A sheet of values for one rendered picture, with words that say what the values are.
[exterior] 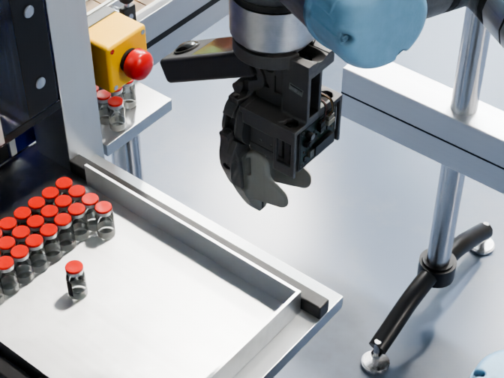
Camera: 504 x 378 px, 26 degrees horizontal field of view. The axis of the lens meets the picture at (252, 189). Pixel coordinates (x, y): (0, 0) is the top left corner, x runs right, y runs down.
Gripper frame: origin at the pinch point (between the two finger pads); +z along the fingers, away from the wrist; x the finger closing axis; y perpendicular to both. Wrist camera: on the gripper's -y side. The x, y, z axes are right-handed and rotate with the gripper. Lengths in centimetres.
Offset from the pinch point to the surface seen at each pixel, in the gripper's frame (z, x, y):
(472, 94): 49, 87, -19
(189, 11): 20, 42, -46
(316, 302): 19.5, 6.8, 3.5
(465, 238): 98, 99, -20
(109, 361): 21.3, -12.7, -9.9
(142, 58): 8.5, 17.8, -32.3
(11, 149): 19.8, 3.4, -43.2
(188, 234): 19.2, 5.7, -14.6
